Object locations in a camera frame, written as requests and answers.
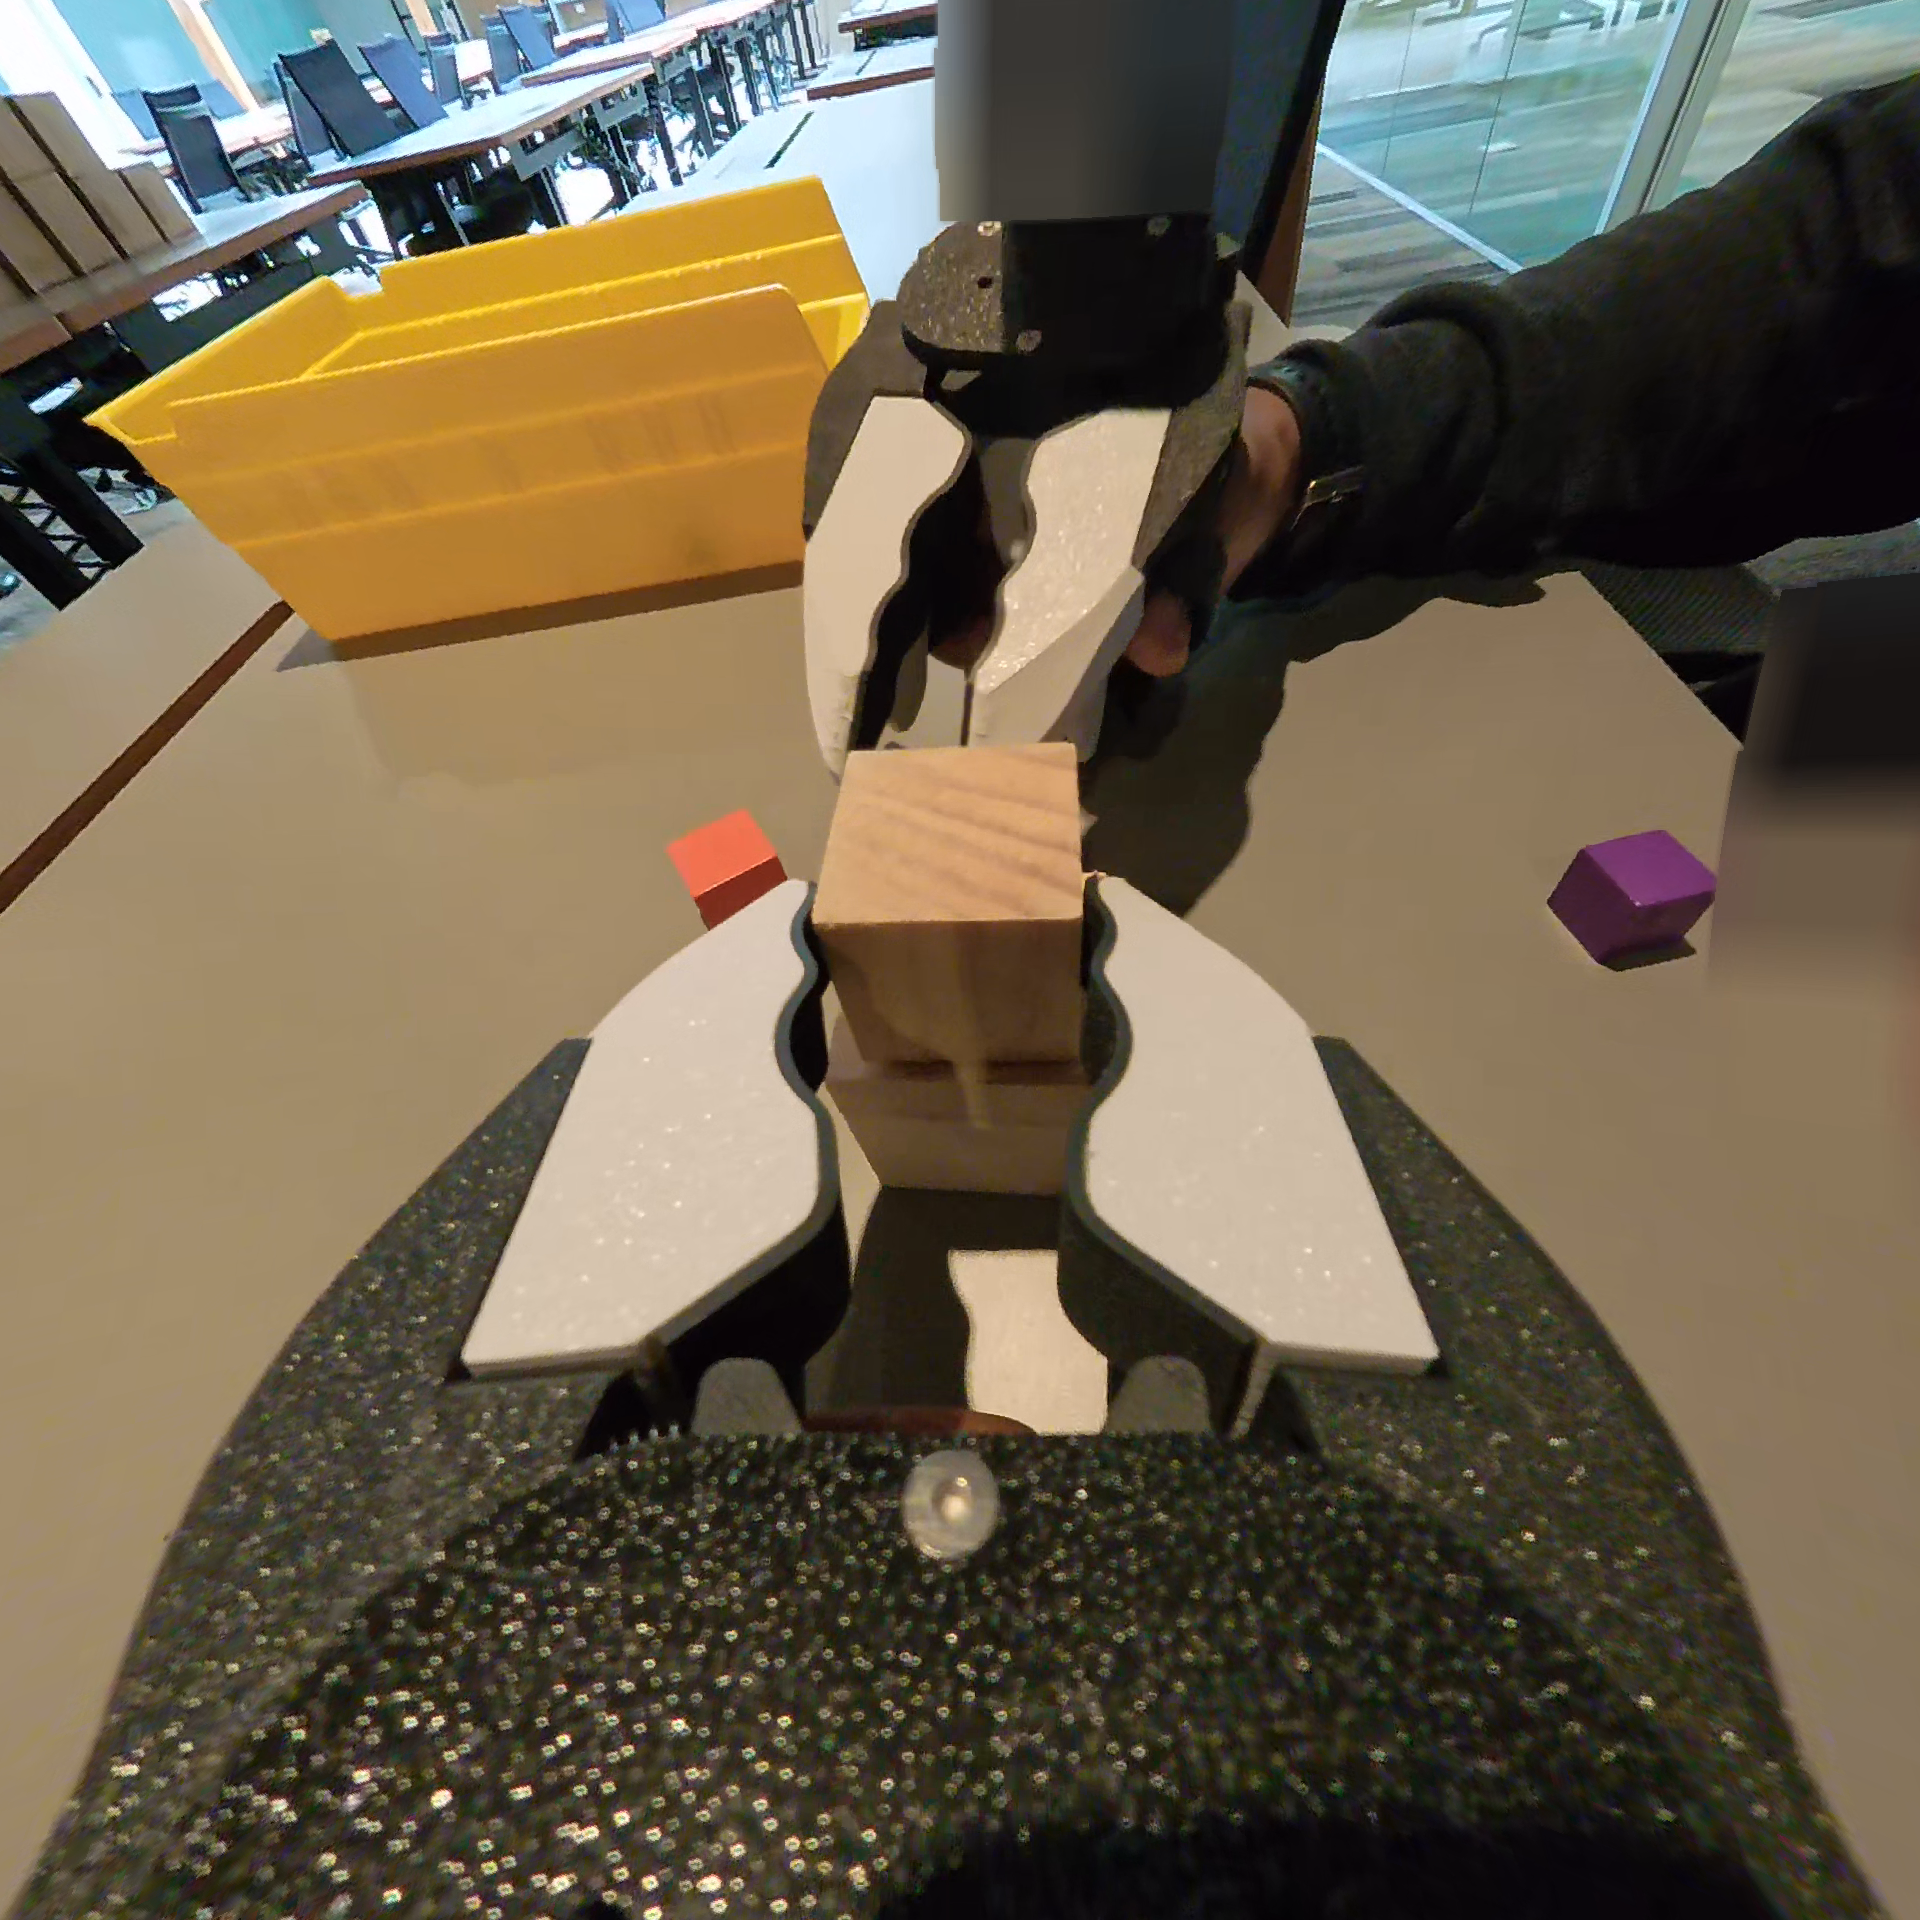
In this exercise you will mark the black office chair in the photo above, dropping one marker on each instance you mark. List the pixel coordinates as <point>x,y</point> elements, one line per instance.
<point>203,143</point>
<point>340,92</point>

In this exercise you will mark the row of cardboard boxes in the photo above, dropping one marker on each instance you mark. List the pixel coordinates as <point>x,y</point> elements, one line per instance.
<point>60,196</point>

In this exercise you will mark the black wristwatch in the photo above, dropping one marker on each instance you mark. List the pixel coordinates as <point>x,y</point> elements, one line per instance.
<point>1333,491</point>

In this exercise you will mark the person's right hand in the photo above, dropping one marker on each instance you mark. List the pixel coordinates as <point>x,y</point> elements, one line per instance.
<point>1273,480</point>

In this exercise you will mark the person's right forearm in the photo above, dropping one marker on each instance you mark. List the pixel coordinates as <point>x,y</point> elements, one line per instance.
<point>1621,360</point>

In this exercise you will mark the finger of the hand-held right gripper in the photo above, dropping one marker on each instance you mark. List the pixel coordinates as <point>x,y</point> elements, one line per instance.
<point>863,541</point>
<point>1074,569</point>

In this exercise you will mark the purple wooden cube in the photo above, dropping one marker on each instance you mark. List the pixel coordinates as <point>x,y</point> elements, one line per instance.
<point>1629,892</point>

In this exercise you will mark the dark-framed desk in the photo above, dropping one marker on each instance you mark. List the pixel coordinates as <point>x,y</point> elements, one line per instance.
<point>495,129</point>

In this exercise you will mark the yellow plastic bin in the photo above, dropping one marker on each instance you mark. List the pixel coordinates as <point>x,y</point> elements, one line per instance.
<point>495,452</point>

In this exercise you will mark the long brown desk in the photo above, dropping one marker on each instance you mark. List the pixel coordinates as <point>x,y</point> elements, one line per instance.
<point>255,237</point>

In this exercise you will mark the plain wooden cube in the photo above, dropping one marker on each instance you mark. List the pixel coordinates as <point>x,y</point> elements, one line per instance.
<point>954,885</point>
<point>962,1142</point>

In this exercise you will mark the dark grey fabric seat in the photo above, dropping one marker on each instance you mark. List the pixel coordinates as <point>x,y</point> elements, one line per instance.
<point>1682,616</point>

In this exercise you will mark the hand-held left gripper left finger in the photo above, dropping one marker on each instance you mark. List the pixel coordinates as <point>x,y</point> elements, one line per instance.
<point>662,1142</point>

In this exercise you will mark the red wooden cube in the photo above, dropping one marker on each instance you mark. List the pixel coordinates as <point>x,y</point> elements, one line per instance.
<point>724,862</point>

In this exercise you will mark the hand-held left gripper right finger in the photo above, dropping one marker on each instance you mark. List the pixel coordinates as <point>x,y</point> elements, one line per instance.
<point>1244,1172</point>

